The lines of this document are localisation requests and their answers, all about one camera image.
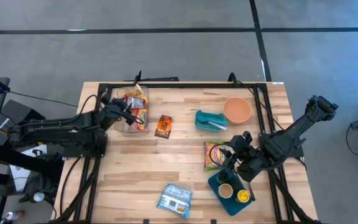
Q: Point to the dark blue tray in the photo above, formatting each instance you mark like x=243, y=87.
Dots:
x=232, y=205

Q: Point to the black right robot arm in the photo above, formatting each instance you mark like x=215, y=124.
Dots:
x=284, y=140

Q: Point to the black frame bracket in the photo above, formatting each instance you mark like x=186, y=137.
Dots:
x=139, y=77
x=232, y=77

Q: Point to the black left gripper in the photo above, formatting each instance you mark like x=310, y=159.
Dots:
x=113, y=110

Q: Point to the metal spoon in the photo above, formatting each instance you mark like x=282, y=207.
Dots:
x=217, y=125

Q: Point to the white paper sheet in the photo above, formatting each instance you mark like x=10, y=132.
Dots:
x=20, y=174

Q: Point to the orange brown candy bag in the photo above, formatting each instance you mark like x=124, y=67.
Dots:
x=163, y=126

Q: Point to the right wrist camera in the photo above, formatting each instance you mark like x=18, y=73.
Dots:
x=245, y=137

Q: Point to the small tan cup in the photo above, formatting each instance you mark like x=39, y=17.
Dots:
x=225, y=190

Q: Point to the small white cup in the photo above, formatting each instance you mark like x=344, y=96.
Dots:
x=38, y=196

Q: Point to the red and yellow ramen packet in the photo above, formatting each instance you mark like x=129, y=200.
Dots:
x=142, y=116

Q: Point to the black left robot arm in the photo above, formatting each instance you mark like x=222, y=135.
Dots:
x=61, y=130

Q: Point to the black equipment case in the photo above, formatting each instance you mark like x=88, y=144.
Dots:
x=14, y=115

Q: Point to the silver can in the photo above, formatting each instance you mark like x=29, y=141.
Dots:
x=11, y=215

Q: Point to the clear plastic container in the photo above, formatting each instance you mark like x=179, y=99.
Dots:
x=126, y=129

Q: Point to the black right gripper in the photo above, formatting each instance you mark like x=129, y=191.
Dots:
x=241, y=154

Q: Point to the black table frame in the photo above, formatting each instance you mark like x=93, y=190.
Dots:
x=182, y=85

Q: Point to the small black cup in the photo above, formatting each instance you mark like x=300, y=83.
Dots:
x=222, y=176

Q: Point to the blue beef ramen packet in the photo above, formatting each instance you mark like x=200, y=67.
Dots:
x=175, y=201

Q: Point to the chicken ramen packet with green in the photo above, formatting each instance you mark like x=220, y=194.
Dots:
x=211, y=155

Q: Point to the teal rectangular container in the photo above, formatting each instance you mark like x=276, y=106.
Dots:
x=202, y=126

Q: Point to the orange bowl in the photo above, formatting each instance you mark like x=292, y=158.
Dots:
x=237, y=109

